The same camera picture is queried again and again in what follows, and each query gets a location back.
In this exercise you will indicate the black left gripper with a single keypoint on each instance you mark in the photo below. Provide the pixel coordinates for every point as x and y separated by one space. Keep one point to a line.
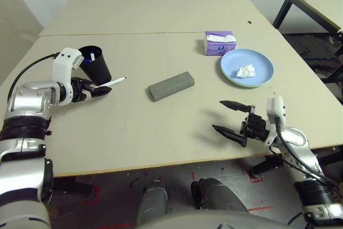
77 91

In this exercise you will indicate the grey robot torso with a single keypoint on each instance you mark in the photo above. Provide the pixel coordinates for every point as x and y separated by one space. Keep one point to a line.
214 221

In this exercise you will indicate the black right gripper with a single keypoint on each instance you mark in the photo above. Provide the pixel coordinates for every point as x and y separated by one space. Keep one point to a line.
256 128

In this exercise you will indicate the black table frame foot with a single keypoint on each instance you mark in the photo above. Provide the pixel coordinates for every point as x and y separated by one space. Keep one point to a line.
268 166
72 184

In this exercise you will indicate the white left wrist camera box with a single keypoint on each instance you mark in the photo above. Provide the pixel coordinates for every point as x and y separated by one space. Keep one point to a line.
63 65

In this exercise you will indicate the white marker with blue cap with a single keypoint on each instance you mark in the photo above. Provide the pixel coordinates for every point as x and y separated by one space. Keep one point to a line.
93 57

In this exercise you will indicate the side table with black legs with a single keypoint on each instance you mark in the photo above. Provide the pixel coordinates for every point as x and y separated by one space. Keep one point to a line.
313 1

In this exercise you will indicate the grey robot leg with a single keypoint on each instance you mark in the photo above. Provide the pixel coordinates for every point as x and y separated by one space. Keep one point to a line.
152 202
219 194

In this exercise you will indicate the white tissue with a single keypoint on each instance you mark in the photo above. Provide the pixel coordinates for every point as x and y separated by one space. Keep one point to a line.
245 71

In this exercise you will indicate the grey robot left leg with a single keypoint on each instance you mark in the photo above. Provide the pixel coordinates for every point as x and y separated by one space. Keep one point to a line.
152 202

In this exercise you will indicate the blue plate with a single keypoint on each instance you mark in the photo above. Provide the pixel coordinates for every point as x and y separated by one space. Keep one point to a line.
257 60

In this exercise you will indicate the white marker with black cap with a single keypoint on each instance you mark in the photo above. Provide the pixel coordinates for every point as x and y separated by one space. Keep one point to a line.
118 80

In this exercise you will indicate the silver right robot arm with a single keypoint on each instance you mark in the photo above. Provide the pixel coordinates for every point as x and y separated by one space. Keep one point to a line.
294 137

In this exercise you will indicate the black plastic cup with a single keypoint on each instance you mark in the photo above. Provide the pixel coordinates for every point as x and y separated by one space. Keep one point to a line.
100 70

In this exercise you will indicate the grey robot right leg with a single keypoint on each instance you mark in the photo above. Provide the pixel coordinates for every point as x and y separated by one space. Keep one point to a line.
219 194

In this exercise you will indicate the grey glasses case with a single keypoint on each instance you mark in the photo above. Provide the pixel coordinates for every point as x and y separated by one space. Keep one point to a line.
171 86

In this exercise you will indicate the purple tissue pack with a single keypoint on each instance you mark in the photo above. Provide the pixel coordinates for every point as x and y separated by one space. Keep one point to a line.
214 49

